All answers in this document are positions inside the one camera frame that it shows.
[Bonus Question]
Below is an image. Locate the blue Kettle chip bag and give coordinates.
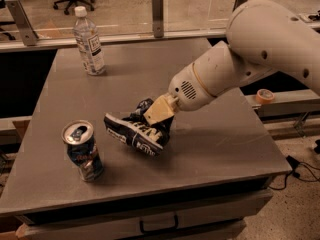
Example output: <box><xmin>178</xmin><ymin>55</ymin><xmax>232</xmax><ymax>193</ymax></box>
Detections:
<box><xmin>104</xmin><ymin>98</ymin><xmax>173</xmax><ymax>156</ymax></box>

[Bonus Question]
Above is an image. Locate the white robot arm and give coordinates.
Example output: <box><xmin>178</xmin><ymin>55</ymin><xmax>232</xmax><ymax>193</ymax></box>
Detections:
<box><xmin>144</xmin><ymin>0</ymin><xmax>320</xmax><ymax>125</ymax></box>

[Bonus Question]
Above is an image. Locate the crushed Red Bull can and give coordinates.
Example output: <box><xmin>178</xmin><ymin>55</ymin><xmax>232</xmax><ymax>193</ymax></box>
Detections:
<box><xmin>61</xmin><ymin>120</ymin><xmax>104</xmax><ymax>182</ymax></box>

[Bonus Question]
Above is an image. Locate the orange tape roll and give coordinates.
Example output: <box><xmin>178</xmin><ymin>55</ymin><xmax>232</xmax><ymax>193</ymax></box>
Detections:
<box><xmin>256</xmin><ymin>89</ymin><xmax>275</xmax><ymax>104</ymax></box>

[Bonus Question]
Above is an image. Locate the clear plastic water bottle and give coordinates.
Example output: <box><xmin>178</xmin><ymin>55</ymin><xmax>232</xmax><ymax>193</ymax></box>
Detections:
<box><xmin>73</xmin><ymin>6</ymin><xmax>105</xmax><ymax>75</ymax></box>

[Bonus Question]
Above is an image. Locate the grey cabinet drawer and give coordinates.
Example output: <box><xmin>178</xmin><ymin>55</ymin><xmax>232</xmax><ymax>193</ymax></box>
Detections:
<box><xmin>16</xmin><ymin>189</ymin><xmax>272</xmax><ymax>240</ymax></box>

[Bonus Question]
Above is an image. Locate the middle metal rail bracket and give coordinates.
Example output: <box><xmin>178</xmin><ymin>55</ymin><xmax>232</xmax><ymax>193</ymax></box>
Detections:
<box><xmin>152</xmin><ymin>0</ymin><xmax>164</xmax><ymax>38</ymax></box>

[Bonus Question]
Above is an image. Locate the black drawer handle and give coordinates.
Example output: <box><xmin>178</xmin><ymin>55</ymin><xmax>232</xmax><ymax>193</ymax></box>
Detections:
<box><xmin>139</xmin><ymin>215</ymin><xmax>179</xmax><ymax>235</ymax></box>

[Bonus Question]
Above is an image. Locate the black floor cable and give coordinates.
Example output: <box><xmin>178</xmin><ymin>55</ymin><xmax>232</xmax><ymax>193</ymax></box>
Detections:
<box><xmin>268</xmin><ymin>155</ymin><xmax>320</xmax><ymax>191</ymax></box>

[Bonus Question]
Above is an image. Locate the left metal rail bracket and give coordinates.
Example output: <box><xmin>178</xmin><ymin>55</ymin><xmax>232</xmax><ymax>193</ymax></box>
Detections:
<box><xmin>5</xmin><ymin>0</ymin><xmax>38</xmax><ymax>46</ymax></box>

